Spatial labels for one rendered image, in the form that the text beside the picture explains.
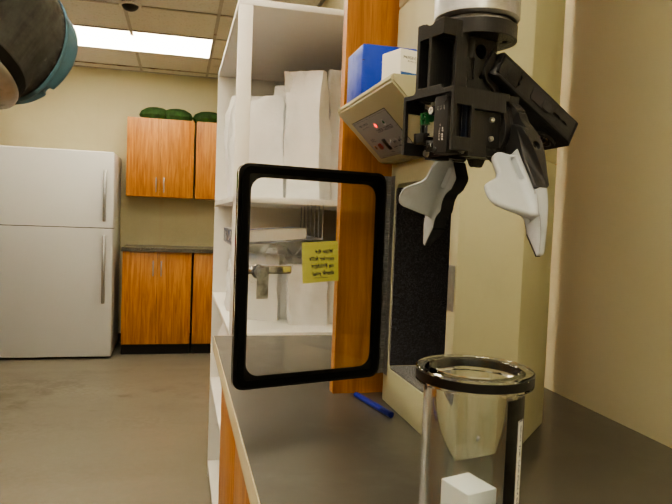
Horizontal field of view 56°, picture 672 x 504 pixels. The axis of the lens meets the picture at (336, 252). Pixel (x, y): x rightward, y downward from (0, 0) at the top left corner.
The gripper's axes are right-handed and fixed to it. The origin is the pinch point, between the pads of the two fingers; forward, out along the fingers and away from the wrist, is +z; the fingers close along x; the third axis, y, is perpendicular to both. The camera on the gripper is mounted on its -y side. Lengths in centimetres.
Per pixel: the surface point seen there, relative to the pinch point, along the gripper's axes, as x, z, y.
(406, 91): -31.4, -21.2, -12.8
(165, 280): -525, 61, -104
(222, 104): -251, -55, -60
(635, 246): -32, 1, -67
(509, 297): -26.5, 8.5, -30.2
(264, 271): -57, 7, -2
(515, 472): 4.5, 19.2, -1.0
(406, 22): -55, -40, -29
